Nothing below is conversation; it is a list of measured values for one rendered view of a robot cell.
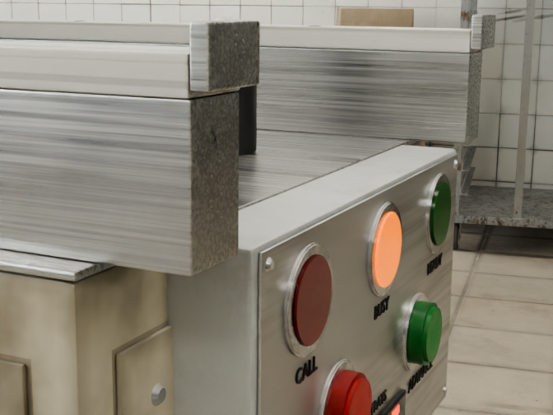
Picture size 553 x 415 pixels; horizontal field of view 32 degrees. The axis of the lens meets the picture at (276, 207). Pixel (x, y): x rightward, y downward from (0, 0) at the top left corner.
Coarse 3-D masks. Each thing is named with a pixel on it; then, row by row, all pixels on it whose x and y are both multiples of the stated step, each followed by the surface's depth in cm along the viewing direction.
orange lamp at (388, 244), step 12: (396, 216) 41; (384, 228) 40; (396, 228) 41; (384, 240) 40; (396, 240) 41; (384, 252) 40; (396, 252) 42; (384, 264) 40; (396, 264) 42; (384, 276) 40
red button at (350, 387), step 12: (348, 372) 37; (360, 372) 37; (336, 384) 36; (348, 384) 36; (360, 384) 37; (336, 396) 36; (348, 396) 36; (360, 396) 37; (336, 408) 36; (348, 408) 36; (360, 408) 37
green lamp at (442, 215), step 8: (440, 184) 47; (440, 192) 47; (448, 192) 48; (440, 200) 47; (448, 200) 49; (440, 208) 47; (448, 208) 49; (432, 216) 46; (440, 216) 48; (448, 216) 49; (432, 224) 46; (440, 224) 48; (448, 224) 49; (432, 232) 47; (440, 232) 48; (440, 240) 48
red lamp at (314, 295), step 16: (320, 256) 34; (304, 272) 33; (320, 272) 34; (304, 288) 33; (320, 288) 34; (304, 304) 33; (320, 304) 34; (304, 320) 33; (320, 320) 34; (304, 336) 33
